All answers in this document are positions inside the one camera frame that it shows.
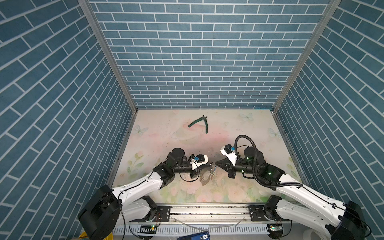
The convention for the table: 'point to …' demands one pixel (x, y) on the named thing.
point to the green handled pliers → (199, 120)
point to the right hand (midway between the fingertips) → (215, 162)
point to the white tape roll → (311, 234)
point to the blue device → (201, 236)
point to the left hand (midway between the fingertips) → (208, 165)
